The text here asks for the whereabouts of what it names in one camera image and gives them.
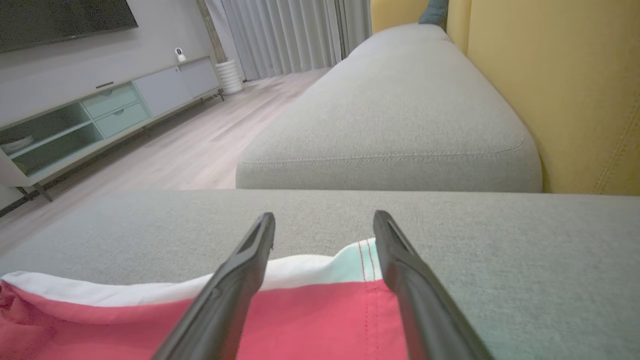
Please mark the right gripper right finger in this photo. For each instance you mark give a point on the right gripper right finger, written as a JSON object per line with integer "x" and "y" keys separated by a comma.
{"x": 425, "y": 310}

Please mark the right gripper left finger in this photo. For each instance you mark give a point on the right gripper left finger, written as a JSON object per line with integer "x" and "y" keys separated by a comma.
{"x": 225, "y": 300}

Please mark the red garment with white panel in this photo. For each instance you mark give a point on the red garment with white panel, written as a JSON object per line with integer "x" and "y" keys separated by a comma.
{"x": 310, "y": 325}

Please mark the large grey sofa seat cushion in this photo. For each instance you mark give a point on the large grey sofa seat cushion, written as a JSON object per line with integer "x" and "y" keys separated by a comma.
{"x": 525, "y": 260}

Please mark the long grey sofa seat cushion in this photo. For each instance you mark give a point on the long grey sofa seat cushion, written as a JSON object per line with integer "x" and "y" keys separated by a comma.
{"x": 400, "y": 110}

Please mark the grey and green TV cabinet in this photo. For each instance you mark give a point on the grey and green TV cabinet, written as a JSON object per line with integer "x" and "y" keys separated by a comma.
{"x": 165, "y": 90}

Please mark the white ribbed planter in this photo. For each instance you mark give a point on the white ribbed planter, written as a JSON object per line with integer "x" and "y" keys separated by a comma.
{"x": 229, "y": 77}

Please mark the small black bar device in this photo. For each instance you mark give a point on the small black bar device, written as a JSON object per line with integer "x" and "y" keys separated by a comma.
{"x": 104, "y": 85}

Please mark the white dish in cabinet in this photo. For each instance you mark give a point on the white dish in cabinet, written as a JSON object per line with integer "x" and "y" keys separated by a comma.
{"x": 17, "y": 145}

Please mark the brown wooden pillar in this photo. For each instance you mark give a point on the brown wooden pillar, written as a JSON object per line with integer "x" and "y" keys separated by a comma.
{"x": 212, "y": 35}

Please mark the yellow sofa backrest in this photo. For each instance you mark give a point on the yellow sofa backrest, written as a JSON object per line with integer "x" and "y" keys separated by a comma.
{"x": 550, "y": 75}

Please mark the grey pleated curtain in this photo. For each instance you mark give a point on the grey pleated curtain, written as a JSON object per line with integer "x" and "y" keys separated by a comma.
{"x": 280, "y": 35}
{"x": 357, "y": 20}

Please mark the yellow sofa armrest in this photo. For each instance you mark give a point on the yellow sofa armrest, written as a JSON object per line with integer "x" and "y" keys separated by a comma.
{"x": 395, "y": 12}

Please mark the teal throw pillow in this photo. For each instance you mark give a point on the teal throw pillow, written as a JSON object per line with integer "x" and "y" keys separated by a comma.
{"x": 435, "y": 10}

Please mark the small white security camera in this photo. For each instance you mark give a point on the small white security camera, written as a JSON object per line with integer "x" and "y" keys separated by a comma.
{"x": 180, "y": 55}

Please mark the black wall television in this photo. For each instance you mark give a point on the black wall television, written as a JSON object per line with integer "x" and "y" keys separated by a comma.
{"x": 55, "y": 20}

